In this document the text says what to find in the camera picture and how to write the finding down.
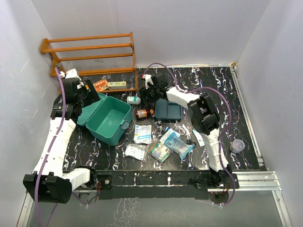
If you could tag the white gauze packet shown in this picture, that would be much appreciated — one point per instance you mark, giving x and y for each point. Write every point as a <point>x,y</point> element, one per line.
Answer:
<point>136,151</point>

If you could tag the blue white card packet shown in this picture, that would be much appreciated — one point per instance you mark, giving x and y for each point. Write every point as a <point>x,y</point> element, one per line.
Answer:
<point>198,138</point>

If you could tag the green blue bandage packet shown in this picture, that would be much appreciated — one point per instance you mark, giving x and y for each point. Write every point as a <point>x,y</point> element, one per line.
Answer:
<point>158,150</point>

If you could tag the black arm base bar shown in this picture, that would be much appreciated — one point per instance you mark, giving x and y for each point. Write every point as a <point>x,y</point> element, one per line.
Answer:
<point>198,184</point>

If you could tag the teal medicine kit box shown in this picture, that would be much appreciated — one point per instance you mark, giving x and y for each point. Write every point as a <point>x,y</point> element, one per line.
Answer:
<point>106,119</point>

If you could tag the brown glass medicine bottle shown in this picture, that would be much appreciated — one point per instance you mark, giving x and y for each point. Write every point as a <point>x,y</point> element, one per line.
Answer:
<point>144,113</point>

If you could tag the dark blue divided tray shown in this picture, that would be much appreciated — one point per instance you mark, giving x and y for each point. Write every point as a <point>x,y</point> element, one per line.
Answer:
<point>165,110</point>

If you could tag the cream medicine box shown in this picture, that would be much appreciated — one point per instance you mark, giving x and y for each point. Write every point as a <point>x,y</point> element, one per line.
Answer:
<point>117,85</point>

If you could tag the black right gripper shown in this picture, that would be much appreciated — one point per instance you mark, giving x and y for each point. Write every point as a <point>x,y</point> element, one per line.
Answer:
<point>144,92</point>

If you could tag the white blue sachet pack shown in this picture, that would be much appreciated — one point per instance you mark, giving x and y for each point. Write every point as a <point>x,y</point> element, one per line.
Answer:
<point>142,134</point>

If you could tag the clear plastic measuring cup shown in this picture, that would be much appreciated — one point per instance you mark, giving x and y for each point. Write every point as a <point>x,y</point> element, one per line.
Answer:
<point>237,146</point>

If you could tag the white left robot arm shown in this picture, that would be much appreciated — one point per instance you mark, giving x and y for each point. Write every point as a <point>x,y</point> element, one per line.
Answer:
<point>47,182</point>

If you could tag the orange spiral notebook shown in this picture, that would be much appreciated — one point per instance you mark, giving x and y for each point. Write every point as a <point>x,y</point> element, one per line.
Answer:
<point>101,85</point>

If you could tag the white bottle green label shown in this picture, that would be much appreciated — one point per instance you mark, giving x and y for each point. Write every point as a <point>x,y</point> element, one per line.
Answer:
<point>133,100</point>

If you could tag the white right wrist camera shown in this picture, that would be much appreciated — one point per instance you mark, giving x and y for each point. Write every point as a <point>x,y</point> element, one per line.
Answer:
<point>148,80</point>

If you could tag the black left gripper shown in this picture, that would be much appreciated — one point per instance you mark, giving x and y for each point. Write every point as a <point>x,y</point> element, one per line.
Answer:
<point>92,96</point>

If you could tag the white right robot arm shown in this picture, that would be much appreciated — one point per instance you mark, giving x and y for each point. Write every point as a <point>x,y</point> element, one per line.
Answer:
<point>204,119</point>

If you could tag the wooden shelf rack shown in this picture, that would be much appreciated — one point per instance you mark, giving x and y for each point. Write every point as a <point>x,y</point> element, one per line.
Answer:
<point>93,55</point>

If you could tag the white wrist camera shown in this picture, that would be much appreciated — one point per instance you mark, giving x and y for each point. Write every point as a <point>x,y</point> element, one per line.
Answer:
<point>148,80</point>
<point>69,74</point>

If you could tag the light blue ice pack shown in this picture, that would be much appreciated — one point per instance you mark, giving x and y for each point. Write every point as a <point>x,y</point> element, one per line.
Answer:
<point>172,140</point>

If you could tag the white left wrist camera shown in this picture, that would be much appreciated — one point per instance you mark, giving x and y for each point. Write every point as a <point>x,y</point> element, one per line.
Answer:
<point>69,74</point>

